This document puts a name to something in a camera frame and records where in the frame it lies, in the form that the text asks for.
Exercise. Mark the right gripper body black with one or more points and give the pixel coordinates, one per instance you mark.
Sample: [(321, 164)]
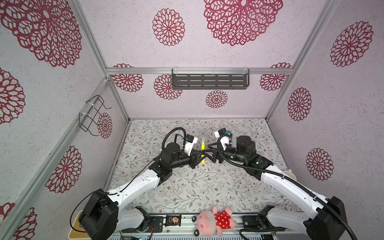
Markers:
[(218, 154)]

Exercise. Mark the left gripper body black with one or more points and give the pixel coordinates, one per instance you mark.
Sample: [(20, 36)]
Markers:
[(193, 160)]

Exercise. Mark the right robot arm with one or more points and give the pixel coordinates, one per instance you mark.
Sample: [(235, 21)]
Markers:
[(320, 218)]

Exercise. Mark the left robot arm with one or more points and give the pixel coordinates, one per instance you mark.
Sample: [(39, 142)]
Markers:
[(105, 212)]

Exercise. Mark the pink pig plush toy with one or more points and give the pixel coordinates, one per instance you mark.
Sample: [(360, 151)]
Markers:
[(208, 223)]

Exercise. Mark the small dark snack packet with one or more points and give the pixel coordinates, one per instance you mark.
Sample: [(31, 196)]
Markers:
[(173, 220)]

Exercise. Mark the white cup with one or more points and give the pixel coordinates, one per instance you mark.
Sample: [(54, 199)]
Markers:
[(290, 174)]

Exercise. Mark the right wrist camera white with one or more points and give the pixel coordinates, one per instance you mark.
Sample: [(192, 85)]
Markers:
[(225, 137)]

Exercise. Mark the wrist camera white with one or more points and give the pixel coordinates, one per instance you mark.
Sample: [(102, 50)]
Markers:
[(225, 137), (190, 142)]

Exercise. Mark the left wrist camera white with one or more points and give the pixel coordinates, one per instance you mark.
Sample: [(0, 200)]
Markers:
[(190, 142)]

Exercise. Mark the dark grey wall shelf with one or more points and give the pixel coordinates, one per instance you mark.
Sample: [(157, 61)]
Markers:
[(209, 81)]

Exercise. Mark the black wire wall rack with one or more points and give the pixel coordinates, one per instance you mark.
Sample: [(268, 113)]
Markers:
[(96, 121)]

